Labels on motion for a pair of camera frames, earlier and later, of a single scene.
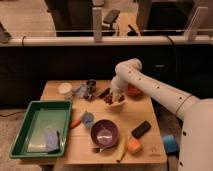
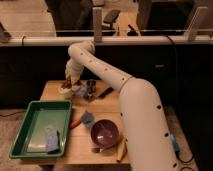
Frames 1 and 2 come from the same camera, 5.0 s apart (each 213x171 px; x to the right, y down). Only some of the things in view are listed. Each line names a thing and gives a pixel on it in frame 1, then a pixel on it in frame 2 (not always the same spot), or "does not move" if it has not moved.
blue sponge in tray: x=52 y=140 does not move
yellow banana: x=123 y=144 does not move
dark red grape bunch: x=108 y=97 -> x=67 y=85
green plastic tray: x=44 y=132 does not move
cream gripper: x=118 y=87 -> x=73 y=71
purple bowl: x=104 y=133 does not move
